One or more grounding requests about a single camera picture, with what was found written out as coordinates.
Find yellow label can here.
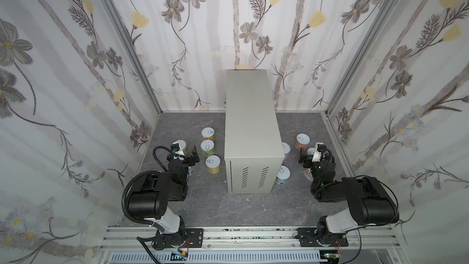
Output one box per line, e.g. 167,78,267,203
205,155,221,174

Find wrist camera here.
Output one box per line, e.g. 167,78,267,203
312,143,327,162
171,143,184,159

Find grey metal cabinet box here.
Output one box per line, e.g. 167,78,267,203
224,70,285,194

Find black corrugated left cable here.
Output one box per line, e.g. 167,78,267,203
120,170,162,226

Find brown label can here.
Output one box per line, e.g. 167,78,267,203
304,169,314,182

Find white can beside cabinet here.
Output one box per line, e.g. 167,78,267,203
282,142,291,159

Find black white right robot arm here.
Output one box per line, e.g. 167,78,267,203
298,145,399,247

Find white slotted cable duct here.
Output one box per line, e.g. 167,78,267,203
109,250,327,264

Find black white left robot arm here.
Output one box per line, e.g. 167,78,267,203
121,143,200,252

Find pink label can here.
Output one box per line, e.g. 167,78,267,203
307,147,316,156

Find light blue can right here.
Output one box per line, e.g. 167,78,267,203
276,165,291,185

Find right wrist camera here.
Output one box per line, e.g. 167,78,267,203
312,143,327,162

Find green label can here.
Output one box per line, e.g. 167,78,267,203
172,139,188,156
200,139,215,157

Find orange label can far left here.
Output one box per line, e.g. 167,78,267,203
201,127,215,141

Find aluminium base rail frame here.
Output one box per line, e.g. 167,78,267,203
99,226,410,264

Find green label can leftmost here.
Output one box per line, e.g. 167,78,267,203
172,139,188,156

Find green label can middle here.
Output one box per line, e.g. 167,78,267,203
200,139,215,157

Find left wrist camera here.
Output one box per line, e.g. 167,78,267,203
171,143,184,159

